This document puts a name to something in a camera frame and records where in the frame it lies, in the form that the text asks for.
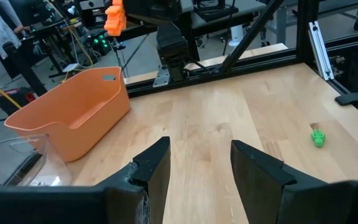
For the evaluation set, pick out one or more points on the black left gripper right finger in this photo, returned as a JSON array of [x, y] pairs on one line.
[[306, 205]]

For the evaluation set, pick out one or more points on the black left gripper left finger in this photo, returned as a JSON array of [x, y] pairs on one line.
[[57, 205]]

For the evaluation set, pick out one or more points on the white skeleton toy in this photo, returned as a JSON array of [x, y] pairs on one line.
[[51, 181]]

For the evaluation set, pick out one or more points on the orange skeleton toy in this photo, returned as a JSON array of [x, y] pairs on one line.
[[116, 18]]

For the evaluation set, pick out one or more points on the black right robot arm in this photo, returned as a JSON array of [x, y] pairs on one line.
[[171, 46]]

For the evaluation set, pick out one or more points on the clear plastic bin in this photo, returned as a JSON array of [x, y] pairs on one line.
[[17, 161]]

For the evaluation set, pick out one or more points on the green skeleton toy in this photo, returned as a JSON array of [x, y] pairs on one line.
[[318, 137]]

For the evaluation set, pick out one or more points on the orange plastic bin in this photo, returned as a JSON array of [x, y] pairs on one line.
[[73, 105]]

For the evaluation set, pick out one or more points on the black red power box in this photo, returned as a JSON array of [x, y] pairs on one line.
[[14, 99]]

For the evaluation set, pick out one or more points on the black background desk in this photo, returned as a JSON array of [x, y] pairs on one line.
[[30, 62]]

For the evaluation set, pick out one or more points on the black computer green lights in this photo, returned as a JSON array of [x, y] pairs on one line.
[[100, 43]]

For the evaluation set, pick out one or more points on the person's hand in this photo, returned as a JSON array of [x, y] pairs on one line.
[[22, 29]]

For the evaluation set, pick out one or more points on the white cylinder container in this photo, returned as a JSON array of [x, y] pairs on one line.
[[236, 35]]

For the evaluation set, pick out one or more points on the person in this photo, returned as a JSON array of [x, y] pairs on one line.
[[9, 12]]

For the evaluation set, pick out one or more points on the grey background table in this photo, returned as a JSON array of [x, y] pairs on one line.
[[225, 15]]

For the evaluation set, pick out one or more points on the silver aluminium bracket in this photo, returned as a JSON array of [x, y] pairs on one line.
[[320, 49]]

